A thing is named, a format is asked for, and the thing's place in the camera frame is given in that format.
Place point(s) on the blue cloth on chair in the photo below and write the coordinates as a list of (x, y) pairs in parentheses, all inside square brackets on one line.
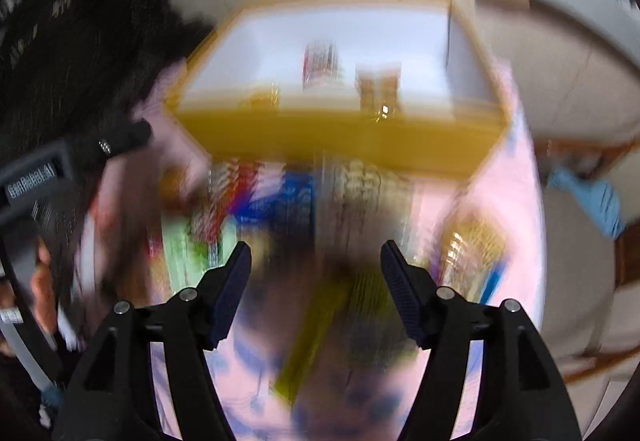
[(597, 199)]

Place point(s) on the yellow snack packet in box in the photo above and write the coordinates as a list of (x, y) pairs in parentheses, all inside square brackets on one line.
[(262, 97)]

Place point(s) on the red white snack packet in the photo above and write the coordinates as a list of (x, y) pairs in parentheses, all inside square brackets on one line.
[(321, 65)]

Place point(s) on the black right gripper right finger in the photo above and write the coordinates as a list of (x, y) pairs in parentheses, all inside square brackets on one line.
[(522, 395)]

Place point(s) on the pink floral tablecloth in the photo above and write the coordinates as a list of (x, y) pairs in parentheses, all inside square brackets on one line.
[(358, 208)]

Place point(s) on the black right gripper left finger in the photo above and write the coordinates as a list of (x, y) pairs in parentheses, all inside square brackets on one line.
[(111, 394)]

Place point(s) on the green pea snack bag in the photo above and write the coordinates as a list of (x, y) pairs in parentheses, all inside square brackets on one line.
[(187, 258)]

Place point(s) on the person's left hand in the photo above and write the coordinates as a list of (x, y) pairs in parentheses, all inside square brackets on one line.
[(44, 307)]

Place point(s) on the dark carved wooden furniture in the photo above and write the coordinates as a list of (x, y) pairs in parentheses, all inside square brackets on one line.
[(73, 66)]

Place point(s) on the yellow-green snack packet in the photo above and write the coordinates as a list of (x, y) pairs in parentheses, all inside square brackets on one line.
[(359, 306)]

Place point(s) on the wooden chair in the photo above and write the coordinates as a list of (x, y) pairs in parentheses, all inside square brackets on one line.
[(584, 268)]

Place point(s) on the blue cookie snack bag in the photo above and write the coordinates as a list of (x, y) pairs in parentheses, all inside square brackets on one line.
[(283, 204)]

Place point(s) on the yellow cardboard box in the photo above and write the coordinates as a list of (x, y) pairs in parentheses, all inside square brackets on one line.
[(404, 85)]

